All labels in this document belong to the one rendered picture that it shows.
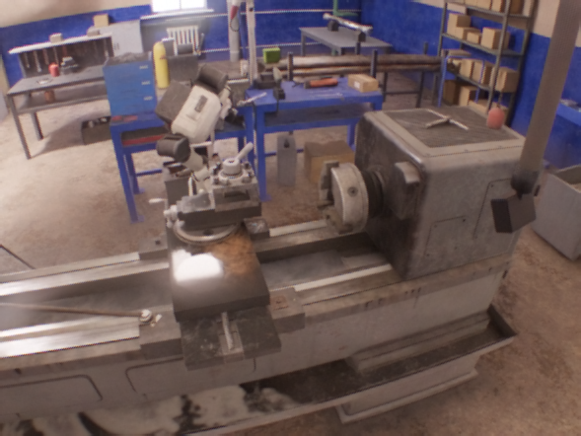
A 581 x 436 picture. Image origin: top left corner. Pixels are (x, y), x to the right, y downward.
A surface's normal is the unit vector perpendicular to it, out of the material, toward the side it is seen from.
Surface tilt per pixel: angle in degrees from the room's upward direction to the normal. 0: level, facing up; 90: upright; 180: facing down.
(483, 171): 90
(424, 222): 90
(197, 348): 0
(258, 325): 0
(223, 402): 0
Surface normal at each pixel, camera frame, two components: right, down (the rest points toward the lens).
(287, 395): 0.00, -0.82
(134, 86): 0.29, 0.55
